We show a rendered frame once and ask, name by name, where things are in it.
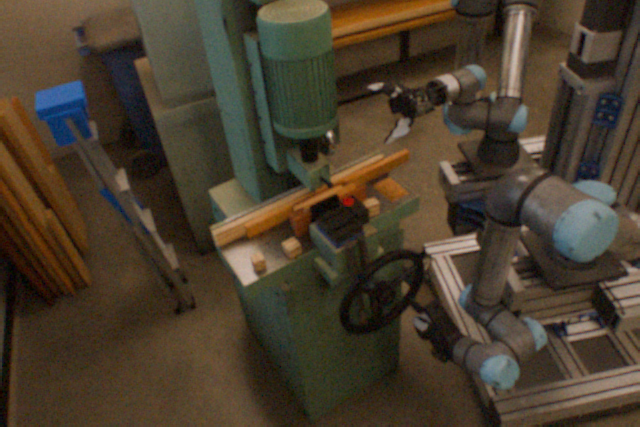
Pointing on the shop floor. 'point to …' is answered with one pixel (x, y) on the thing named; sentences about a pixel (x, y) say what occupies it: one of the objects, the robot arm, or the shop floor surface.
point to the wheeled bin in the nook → (125, 84)
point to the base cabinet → (323, 343)
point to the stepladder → (111, 183)
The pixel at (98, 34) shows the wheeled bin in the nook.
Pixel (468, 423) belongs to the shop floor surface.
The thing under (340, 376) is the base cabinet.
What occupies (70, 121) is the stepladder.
